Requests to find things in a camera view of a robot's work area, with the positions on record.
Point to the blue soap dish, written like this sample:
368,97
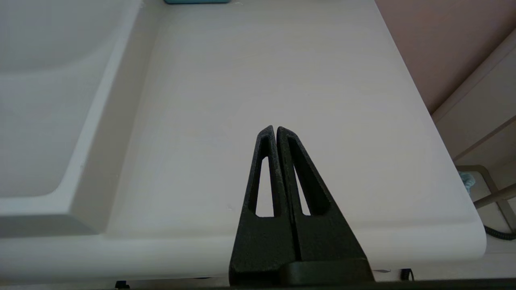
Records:
197,1

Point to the beige cabinet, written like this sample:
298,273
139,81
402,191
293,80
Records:
483,112

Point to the teal fabric item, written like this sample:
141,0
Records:
467,181

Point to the beige wash basin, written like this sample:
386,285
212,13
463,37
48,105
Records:
40,121

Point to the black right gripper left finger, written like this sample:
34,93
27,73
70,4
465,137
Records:
262,249

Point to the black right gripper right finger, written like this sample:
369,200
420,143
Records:
322,241

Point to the metal stand frame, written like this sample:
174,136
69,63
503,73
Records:
496,197

